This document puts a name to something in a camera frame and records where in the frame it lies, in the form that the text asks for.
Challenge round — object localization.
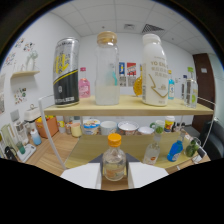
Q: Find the orange-capped clear bottle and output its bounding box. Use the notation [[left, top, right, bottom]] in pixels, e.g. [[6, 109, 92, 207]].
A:
[[101, 133, 128, 182]]

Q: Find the green-capped clear bottle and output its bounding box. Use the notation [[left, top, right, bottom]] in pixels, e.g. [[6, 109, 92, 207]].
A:
[[184, 66, 199, 109]]

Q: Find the white orange yoghurt cup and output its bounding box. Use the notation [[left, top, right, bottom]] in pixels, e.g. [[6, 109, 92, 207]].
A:
[[164, 115, 176, 133]]

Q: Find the blue liquid bottle white label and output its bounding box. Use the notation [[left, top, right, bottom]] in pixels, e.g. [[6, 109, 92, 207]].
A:
[[166, 129, 186, 163]]

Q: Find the blue-rimmed tub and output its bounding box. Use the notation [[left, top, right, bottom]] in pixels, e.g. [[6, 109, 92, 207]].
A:
[[82, 118, 101, 136]]

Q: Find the white bowl with red pattern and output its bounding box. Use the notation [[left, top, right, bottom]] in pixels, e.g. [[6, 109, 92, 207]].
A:
[[117, 120, 140, 136]]

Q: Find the glass jar of limes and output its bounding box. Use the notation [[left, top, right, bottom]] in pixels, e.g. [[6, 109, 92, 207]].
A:
[[184, 136, 202, 158]]

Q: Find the dark muddler with wooden end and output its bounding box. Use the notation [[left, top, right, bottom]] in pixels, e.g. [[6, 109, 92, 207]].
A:
[[196, 146, 208, 162]]

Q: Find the orange storage basket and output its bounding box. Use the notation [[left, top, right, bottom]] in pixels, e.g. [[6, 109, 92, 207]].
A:
[[34, 115, 60, 139]]

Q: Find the blue and white bottle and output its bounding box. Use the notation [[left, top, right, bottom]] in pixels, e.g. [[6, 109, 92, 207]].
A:
[[29, 128, 43, 146]]

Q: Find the teal drinking glass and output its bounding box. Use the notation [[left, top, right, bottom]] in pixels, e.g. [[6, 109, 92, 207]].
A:
[[15, 141, 26, 155]]

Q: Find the two-tier wooden shelf rack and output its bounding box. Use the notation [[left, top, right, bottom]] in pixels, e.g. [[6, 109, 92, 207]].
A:
[[37, 94, 216, 171]]

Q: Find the black office chair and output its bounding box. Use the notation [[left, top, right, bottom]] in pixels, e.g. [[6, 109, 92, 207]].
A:
[[199, 119, 224, 161]]

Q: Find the small pink liquid bottle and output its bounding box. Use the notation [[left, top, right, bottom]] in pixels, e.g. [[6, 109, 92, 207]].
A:
[[78, 66, 91, 99]]

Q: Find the yellow-capped blue liquid bottle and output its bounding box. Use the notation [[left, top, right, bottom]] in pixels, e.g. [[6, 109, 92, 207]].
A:
[[167, 69, 176, 100]]

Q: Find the golden liquid bottle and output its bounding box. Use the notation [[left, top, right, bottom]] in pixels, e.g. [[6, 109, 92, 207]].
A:
[[133, 64, 144, 97]]

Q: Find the small dark-capped clear bottle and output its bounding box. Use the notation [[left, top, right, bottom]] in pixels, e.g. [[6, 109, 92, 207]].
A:
[[181, 73, 189, 103]]

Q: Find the brown door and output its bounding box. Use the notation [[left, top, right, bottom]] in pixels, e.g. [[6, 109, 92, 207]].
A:
[[192, 53, 212, 134]]

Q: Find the small teal liquid bottle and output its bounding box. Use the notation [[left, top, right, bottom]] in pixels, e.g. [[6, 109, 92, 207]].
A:
[[109, 64, 119, 87]]

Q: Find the large white milk bottle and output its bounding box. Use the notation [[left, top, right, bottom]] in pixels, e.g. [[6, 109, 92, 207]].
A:
[[141, 33, 169, 108]]

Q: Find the tall black yellow can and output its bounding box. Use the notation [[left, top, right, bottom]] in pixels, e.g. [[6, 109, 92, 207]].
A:
[[52, 36, 81, 108]]

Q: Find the clear jar with wooden lid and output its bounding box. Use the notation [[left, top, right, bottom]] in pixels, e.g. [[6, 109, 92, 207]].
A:
[[94, 30, 121, 106]]

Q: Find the white figurine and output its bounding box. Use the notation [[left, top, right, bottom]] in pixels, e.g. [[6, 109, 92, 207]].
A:
[[25, 49, 39, 72]]

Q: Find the large ceiling air vent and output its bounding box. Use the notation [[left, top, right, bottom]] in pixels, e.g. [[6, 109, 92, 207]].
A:
[[141, 23, 165, 34]]

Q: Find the small ceiling vent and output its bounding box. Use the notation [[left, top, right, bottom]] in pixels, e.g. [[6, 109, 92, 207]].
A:
[[123, 23, 136, 31]]

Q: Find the black handled bag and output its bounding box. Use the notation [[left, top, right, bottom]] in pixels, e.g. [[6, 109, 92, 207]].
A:
[[3, 145, 19, 163]]

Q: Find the wooden wall shelf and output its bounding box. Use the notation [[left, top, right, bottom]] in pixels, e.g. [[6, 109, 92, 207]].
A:
[[9, 69, 41, 80]]

